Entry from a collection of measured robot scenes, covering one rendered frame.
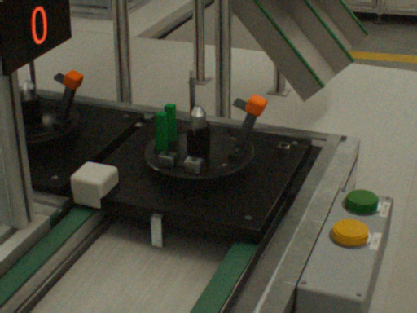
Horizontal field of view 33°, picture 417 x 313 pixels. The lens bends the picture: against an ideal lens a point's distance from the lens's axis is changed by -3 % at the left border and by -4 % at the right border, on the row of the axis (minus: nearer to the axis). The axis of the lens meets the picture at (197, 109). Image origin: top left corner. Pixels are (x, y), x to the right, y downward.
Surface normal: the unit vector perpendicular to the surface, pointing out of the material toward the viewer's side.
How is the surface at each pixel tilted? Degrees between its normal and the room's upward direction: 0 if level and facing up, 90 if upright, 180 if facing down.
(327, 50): 90
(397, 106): 0
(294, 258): 0
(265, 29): 90
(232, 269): 0
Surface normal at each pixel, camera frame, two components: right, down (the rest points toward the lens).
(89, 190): -0.37, 0.38
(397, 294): -0.01, -0.91
